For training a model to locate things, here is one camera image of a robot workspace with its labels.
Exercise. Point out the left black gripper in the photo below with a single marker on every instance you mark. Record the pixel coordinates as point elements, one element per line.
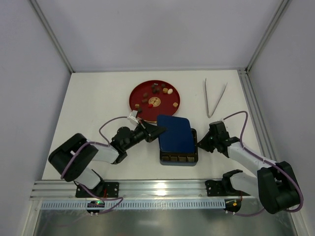
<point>146,132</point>

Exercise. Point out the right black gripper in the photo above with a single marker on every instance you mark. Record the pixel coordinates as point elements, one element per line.
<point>209,141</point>

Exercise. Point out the blue tin lid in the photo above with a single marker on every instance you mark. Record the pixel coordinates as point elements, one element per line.
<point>178,136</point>

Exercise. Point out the blue tin chocolate box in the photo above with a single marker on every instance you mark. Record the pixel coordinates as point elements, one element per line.
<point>180,159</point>

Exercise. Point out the metal tweezers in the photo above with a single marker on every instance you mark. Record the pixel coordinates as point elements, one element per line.
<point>210,109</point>

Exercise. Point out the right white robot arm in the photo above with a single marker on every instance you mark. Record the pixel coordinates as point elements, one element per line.
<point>273,183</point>

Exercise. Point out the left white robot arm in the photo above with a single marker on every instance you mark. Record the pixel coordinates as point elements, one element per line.
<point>72,158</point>

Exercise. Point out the dark chocolate top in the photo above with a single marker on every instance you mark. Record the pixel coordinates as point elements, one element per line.
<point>154,85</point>

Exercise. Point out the red round plate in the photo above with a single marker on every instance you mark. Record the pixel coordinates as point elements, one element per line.
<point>162,102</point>

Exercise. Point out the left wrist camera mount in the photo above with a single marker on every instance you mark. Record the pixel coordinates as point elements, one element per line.
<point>133,117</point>

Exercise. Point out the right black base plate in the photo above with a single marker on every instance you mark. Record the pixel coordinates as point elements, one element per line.
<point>214,188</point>

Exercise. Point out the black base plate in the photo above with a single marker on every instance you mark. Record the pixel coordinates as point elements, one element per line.
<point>214,188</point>
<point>108,188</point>

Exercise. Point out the aluminium front rail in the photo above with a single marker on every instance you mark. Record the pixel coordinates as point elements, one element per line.
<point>174,188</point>

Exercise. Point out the right aluminium frame rail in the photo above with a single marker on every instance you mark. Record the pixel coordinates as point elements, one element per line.
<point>264,141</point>

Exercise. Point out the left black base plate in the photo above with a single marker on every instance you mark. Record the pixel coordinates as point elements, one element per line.
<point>108,188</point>

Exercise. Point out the slotted cable duct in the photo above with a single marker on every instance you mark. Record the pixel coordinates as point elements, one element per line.
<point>129,204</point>

